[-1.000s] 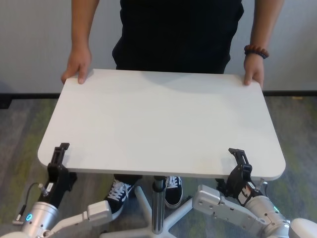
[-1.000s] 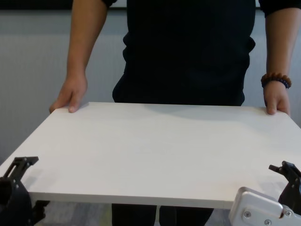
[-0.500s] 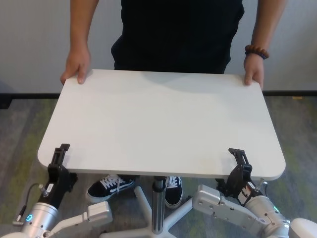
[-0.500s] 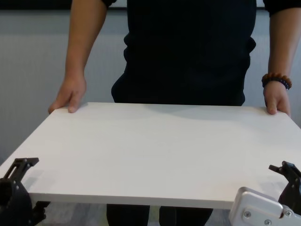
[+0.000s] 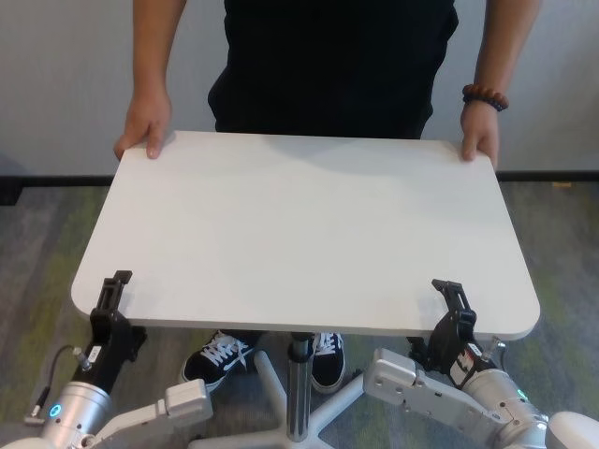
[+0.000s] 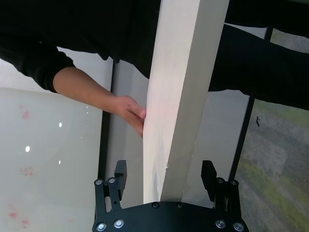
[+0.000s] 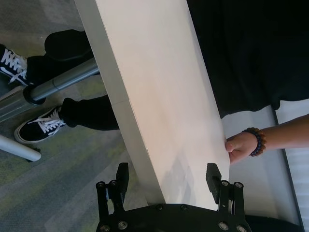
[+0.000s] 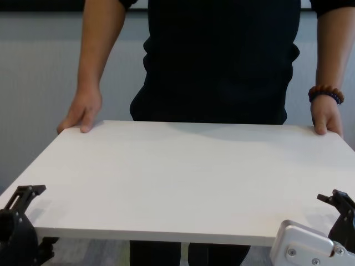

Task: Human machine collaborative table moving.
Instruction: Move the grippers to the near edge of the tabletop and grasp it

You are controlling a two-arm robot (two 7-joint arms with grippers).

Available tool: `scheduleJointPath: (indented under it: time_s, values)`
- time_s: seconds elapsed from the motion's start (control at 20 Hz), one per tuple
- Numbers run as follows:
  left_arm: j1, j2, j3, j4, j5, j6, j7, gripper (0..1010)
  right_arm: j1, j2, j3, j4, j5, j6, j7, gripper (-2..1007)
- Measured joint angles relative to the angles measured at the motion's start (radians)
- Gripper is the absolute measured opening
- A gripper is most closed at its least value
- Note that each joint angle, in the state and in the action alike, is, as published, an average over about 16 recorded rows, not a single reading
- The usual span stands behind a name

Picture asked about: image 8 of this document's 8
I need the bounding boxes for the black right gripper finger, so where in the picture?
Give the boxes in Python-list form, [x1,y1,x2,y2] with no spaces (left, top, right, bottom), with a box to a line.
[317,189,355,219]

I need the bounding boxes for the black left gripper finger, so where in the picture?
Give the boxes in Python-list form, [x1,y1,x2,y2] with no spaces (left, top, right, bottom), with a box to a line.
[37,236,60,264]
[4,185,47,216]

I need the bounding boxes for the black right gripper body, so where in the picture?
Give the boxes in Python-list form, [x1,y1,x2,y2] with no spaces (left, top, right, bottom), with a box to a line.
[328,207,355,247]

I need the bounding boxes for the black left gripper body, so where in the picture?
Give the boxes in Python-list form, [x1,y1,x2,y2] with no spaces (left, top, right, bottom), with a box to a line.
[0,208,39,266]

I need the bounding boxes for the white rolling pedestal table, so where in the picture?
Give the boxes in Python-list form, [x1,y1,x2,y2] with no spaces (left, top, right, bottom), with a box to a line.
[0,120,355,266]

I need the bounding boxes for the person's left forearm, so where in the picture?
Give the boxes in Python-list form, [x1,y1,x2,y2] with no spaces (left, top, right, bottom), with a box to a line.
[313,12,351,92]

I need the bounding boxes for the person's right forearm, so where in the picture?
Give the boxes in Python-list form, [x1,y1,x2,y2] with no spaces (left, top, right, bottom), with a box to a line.
[76,0,127,94]

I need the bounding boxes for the person's left hand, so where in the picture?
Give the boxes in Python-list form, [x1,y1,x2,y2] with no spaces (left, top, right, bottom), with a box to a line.
[310,95,344,139]

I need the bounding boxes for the person's right hand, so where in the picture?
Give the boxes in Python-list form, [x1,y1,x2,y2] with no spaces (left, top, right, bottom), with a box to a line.
[57,88,103,134]

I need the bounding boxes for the black trousers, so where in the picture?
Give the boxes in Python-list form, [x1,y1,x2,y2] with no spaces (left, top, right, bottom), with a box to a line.
[129,240,250,266]

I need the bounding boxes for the person in black clothes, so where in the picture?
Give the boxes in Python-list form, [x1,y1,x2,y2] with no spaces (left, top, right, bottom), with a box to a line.
[119,0,355,125]

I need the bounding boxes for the dark bead bracelet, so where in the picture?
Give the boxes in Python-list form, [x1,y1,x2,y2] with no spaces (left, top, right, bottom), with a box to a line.
[309,93,343,106]

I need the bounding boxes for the brown wooden bead bracelet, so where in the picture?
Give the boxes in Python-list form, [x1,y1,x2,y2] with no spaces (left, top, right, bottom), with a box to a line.
[307,85,346,105]

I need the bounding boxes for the black horizontal wall trim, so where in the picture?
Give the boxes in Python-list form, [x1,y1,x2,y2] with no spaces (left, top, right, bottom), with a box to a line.
[0,0,318,12]

